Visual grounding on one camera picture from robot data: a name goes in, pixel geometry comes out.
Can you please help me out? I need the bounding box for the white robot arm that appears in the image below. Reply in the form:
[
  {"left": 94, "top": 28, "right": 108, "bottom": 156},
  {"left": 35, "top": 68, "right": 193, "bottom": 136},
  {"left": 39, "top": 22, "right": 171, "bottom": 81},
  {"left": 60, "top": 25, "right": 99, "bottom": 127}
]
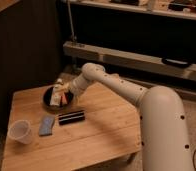
[{"left": 56, "top": 63, "right": 195, "bottom": 171}]

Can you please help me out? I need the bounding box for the black handle on shelf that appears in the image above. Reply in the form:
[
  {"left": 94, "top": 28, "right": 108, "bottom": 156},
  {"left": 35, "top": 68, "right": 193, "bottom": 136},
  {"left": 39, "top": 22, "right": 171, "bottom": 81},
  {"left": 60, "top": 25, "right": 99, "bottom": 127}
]
[{"left": 161, "top": 58, "right": 192, "bottom": 68}]

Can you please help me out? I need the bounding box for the black whiteboard eraser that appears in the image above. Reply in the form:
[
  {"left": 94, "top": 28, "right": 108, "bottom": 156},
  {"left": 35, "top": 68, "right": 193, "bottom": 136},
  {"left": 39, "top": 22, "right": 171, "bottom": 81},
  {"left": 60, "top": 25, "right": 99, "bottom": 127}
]
[{"left": 58, "top": 110, "right": 85, "bottom": 125}]

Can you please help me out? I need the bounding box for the blue sponge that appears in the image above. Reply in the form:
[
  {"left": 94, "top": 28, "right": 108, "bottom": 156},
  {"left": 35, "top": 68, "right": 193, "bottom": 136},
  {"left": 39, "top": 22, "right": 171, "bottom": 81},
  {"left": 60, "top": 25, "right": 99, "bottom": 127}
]
[{"left": 39, "top": 115, "right": 55, "bottom": 136}]

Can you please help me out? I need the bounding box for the white tube on plate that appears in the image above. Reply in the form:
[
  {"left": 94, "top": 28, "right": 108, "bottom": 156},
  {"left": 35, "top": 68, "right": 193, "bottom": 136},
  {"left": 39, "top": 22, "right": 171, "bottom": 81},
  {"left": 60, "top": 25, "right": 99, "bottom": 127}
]
[{"left": 50, "top": 78, "right": 63, "bottom": 106}]

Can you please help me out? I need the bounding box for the black round plate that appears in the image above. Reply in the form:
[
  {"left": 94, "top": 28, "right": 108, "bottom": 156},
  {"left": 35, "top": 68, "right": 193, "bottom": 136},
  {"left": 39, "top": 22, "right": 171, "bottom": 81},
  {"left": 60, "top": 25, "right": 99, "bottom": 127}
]
[{"left": 43, "top": 86, "right": 73, "bottom": 111}]

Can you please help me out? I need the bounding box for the clear plastic cup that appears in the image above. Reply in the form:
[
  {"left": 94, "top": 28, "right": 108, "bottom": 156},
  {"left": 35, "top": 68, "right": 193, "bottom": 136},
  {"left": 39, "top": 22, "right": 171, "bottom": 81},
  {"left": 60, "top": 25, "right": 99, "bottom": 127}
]
[{"left": 7, "top": 120, "right": 33, "bottom": 144}]

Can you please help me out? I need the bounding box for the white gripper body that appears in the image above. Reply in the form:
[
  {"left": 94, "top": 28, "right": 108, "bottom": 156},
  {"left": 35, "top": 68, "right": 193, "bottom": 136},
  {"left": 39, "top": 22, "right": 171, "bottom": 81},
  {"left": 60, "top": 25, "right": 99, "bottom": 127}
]
[{"left": 55, "top": 83, "right": 74, "bottom": 102}]

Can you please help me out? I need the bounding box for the wooden shelf unit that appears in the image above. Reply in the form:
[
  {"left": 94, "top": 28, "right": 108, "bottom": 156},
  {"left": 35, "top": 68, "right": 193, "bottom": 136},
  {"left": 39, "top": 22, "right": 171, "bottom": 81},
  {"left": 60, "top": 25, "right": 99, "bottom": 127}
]
[{"left": 63, "top": 0, "right": 196, "bottom": 81}]

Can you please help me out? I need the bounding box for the metal vertical pole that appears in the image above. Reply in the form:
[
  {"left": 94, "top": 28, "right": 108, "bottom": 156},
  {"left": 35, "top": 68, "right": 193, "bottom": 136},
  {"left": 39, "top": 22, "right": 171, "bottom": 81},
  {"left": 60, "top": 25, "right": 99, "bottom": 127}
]
[{"left": 67, "top": 0, "right": 77, "bottom": 43}]

